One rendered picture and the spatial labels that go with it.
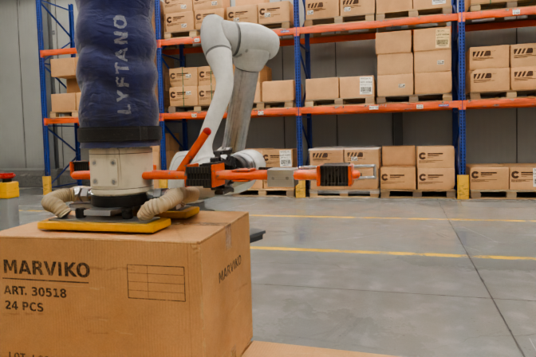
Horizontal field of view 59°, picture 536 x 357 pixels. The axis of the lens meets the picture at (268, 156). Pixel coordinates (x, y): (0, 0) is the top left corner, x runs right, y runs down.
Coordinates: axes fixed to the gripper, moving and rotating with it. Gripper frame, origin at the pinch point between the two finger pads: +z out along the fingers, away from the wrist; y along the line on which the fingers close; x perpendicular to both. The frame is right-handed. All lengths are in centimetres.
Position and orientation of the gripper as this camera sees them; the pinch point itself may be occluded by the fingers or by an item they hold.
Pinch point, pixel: (211, 174)
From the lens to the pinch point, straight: 127.1
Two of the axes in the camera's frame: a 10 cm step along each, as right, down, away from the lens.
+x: -9.7, 0.1, 2.6
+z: -2.6, 0.6, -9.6
